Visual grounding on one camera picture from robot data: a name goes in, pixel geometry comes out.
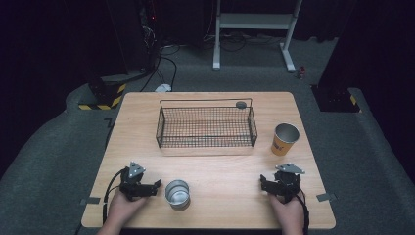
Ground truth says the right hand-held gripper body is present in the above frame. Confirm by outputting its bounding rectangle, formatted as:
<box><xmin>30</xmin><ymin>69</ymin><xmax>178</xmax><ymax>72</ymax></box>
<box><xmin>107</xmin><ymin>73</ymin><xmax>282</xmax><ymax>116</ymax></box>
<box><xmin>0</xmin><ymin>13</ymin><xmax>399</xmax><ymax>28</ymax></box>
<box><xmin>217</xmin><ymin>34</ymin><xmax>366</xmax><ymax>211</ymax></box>
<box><xmin>273</xmin><ymin>163</ymin><xmax>306</xmax><ymax>204</ymax></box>

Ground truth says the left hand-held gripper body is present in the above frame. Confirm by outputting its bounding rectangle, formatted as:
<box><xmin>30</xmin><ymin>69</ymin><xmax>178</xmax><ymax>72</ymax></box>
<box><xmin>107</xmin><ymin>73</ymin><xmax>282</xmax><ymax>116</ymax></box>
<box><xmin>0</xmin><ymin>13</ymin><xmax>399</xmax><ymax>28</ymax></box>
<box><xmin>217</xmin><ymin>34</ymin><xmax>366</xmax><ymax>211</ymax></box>
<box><xmin>118</xmin><ymin>161</ymin><xmax>155</xmax><ymax>202</ymax></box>

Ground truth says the silver metal cup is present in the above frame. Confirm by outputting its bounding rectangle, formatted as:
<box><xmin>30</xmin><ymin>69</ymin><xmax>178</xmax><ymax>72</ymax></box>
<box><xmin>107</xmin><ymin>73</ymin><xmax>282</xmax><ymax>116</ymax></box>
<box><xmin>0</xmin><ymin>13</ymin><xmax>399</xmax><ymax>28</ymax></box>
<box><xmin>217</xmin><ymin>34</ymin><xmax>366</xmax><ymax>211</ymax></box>
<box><xmin>164</xmin><ymin>179</ymin><xmax>191</xmax><ymax>210</ymax></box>

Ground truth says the orange paper cup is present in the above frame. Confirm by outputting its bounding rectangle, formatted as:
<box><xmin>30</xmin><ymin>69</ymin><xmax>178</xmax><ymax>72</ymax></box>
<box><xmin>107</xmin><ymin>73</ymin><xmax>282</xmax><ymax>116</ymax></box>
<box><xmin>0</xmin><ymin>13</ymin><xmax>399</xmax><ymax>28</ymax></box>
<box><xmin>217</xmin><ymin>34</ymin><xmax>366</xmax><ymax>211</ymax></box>
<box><xmin>270</xmin><ymin>122</ymin><xmax>300</xmax><ymax>157</ymax></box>

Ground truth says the black wire basket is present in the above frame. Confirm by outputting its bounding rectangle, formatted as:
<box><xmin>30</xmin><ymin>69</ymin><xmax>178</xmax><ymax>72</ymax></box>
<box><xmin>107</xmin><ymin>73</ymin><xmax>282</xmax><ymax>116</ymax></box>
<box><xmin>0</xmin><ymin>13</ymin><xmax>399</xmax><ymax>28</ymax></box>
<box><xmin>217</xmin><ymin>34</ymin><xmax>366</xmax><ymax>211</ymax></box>
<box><xmin>155</xmin><ymin>98</ymin><xmax>258</xmax><ymax>149</ymax></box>

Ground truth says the person's left hand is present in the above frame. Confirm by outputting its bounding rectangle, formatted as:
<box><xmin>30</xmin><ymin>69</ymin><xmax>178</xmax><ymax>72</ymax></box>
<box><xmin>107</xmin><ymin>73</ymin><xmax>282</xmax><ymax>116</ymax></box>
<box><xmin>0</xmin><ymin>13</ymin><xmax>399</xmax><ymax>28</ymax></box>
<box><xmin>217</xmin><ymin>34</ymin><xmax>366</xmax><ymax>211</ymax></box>
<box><xmin>107</xmin><ymin>189</ymin><xmax>150</xmax><ymax>230</ymax></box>

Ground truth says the person's right hand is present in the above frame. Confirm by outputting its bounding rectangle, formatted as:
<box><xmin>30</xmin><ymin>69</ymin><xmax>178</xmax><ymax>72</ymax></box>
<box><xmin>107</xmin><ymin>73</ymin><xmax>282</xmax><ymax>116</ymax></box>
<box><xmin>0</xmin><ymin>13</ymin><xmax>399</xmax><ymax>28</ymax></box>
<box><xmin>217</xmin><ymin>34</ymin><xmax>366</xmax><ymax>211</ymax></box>
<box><xmin>267</xmin><ymin>191</ymin><xmax>305</xmax><ymax>230</ymax></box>

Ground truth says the grey tape strip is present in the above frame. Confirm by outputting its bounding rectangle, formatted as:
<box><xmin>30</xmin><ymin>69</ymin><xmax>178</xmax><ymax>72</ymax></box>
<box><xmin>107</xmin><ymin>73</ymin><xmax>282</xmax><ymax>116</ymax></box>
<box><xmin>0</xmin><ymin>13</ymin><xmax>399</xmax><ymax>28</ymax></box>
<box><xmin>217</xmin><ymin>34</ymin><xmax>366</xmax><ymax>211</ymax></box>
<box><xmin>315</xmin><ymin>192</ymin><xmax>338</xmax><ymax>203</ymax></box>
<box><xmin>79</xmin><ymin>196</ymin><xmax>102</xmax><ymax>207</ymax></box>

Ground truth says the black yellow striped stand base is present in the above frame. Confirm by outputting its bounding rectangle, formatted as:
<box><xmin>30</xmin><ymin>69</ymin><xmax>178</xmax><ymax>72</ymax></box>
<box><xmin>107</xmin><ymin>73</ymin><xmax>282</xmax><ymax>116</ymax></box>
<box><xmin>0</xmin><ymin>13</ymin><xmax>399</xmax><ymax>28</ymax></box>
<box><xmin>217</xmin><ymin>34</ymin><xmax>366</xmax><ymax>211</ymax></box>
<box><xmin>77</xmin><ymin>76</ymin><xmax>127</xmax><ymax>112</ymax></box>

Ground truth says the black stand base yellow mark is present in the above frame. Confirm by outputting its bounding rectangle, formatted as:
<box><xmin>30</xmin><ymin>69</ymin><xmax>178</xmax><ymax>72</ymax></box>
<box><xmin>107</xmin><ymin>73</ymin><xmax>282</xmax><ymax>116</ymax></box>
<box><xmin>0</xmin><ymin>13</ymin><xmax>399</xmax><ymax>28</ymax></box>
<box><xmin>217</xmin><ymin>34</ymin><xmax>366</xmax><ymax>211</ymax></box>
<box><xmin>311</xmin><ymin>83</ymin><xmax>362</xmax><ymax>114</ymax></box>

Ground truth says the dark equipment rack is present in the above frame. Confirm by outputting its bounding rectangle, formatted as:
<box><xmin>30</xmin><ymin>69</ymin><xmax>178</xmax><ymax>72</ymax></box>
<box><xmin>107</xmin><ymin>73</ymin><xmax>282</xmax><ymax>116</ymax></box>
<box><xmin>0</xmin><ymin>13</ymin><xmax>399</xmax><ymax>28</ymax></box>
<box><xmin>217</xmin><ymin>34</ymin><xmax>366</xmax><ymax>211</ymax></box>
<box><xmin>107</xmin><ymin>0</ymin><xmax>164</xmax><ymax>76</ymax></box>

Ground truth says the white metal stand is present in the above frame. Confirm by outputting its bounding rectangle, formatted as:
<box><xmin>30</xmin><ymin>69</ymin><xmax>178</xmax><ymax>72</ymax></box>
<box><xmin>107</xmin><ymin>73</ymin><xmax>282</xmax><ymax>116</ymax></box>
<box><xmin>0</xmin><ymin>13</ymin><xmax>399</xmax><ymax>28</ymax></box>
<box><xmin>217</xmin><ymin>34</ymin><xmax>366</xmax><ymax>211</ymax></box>
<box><xmin>212</xmin><ymin>0</ymin><xmax>303</xmax><ymax>73</ymax></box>

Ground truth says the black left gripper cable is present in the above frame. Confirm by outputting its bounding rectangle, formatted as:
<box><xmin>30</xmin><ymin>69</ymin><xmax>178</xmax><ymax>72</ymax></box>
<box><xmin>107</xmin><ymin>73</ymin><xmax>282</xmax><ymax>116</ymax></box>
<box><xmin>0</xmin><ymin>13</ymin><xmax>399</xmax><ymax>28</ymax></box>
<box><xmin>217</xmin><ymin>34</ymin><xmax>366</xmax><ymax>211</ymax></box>
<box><xmin>102</xmin><ymin>168</ymin><xmax>127</xmax><ymax>226</ymax></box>

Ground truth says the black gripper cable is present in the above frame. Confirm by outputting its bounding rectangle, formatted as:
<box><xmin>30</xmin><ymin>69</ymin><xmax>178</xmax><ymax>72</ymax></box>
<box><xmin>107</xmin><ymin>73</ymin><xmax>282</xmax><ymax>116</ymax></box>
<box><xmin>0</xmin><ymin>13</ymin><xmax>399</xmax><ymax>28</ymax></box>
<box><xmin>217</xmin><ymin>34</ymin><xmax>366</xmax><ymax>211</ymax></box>
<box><xmin>295</xmin><ymin>189</ymin><xmax>310</xmax><ymax>235</ymax></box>
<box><xmin>102</xmin><ymin>168</ymin><xmax>127</xmax><ymax>226</ymax></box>

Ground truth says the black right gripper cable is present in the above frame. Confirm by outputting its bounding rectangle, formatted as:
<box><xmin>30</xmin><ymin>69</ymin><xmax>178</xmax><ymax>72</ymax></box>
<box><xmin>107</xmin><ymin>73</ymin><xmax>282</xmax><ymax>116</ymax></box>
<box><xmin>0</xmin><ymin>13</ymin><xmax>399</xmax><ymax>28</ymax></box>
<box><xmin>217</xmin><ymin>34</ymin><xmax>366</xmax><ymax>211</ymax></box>
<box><xmin>295</xmin><ymin>189</ymin><xmax>310</xmax><ymax>235</ymax></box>

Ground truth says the black floor cable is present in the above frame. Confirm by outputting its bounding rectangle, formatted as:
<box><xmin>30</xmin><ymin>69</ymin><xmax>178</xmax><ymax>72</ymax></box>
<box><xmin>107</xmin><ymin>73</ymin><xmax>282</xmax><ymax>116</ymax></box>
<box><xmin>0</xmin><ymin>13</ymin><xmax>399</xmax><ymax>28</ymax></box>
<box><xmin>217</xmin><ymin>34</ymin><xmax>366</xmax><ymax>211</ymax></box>
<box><xmin>140</xmin><ymin>43</ymin><xmax>181</xmax><ymax>93</ymax></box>

